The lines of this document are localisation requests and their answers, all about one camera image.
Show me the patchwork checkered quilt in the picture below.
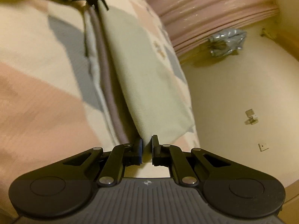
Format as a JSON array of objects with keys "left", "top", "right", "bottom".
[{"left": 0, "top": 0, "right": 202, "bottom": 215}]

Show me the pink curtain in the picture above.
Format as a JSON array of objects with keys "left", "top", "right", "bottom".
[{"left": 146, "top": 0, "right": 279, "bottom": 56}]

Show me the light green garment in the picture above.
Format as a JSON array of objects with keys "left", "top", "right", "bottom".
[{"left": 100, "top": 1, "right": 199, "bottom": 149}]

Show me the white garment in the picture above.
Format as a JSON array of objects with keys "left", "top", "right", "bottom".
[{"left": 84, "top": 10, "right": 100, "bottom": 83}]

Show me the purple garment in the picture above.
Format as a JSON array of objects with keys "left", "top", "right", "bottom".
[{"left": 87, "top": 7, "right": 135, "bottom": 144}]

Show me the wall socket with plug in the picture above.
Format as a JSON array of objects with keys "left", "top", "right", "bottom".
[{"left": 244, "top": 109, "right": 258, "bottom": 125}]

